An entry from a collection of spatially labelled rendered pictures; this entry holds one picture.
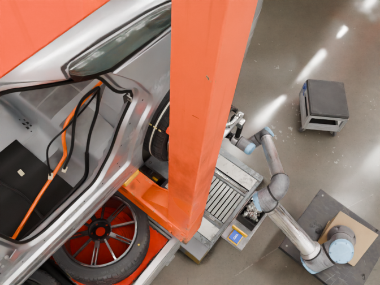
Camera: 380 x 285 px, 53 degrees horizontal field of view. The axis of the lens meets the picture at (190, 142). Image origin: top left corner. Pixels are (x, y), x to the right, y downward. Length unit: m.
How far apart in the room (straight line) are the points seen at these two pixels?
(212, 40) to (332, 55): 3.60
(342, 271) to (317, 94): 1.54
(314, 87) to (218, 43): 2.75
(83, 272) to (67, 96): 1.11
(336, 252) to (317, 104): 1.39
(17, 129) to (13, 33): 2.22
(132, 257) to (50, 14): 2.17
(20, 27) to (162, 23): 1.40
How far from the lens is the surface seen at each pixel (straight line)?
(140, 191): 2.53
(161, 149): 2.42
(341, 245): 2.70
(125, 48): 1.74
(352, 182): 3.68
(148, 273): 2.67
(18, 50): 0.53
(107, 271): 2.57
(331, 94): 3.68
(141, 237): 2.61
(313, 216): 3.07
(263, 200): 2.44
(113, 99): 2.29
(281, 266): 3.20
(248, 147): 2.75
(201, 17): 0.96
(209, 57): 1.02
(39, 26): 0.53
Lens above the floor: 3.00
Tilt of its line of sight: 59 degrees down
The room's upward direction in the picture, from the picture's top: 6 degrees clockwise
